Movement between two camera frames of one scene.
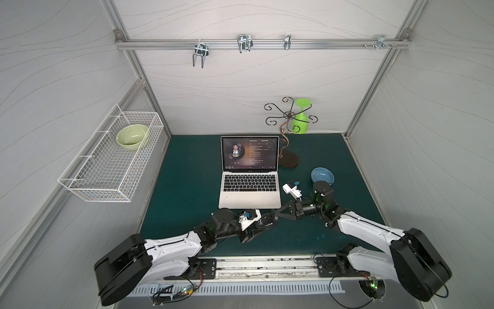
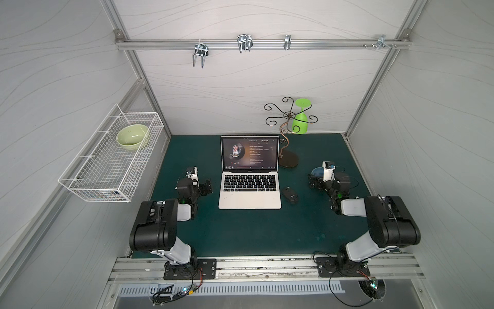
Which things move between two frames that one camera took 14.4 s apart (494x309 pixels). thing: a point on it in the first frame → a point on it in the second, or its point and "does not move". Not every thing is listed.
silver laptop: x=249 y=164 does not move
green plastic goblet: x=300 y=123 does not move
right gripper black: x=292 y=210 → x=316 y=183
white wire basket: x=110 y=165 does not move
